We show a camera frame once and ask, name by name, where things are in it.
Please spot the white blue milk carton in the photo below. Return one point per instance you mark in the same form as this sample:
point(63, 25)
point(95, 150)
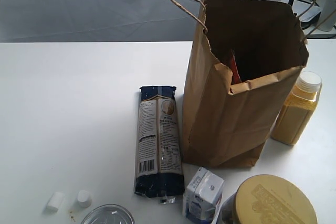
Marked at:
point(202, 196)

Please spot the small brown orange pouch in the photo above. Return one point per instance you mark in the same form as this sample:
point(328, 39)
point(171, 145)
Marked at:
point(232, 65)

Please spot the large brown paper bag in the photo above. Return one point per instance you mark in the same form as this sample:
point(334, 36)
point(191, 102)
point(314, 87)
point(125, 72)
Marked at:
point(226, 125)

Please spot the small white cylinder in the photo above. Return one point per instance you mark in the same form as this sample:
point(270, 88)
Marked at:
point(55, 201)

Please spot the small white cap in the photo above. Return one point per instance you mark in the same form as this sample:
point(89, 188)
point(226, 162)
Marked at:
point(84, 199)

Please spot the jar with gold lid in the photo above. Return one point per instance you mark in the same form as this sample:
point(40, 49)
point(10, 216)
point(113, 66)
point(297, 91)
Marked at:
point(267, 199)

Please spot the white round base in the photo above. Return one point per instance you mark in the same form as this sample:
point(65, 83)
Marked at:
point(299, 6)

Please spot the yellow grain plastic bottle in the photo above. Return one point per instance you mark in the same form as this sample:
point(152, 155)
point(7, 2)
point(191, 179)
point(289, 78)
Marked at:
point(298, 108)

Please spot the white cylinder container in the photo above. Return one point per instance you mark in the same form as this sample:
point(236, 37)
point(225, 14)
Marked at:
point(327, 9)

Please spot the grey backdrop cloth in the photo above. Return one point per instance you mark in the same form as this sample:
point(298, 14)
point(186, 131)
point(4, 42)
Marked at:
point(94, 20)

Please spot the dark blue pasta packet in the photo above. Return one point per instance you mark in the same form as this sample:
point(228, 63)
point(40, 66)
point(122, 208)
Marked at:
point(158, 166)

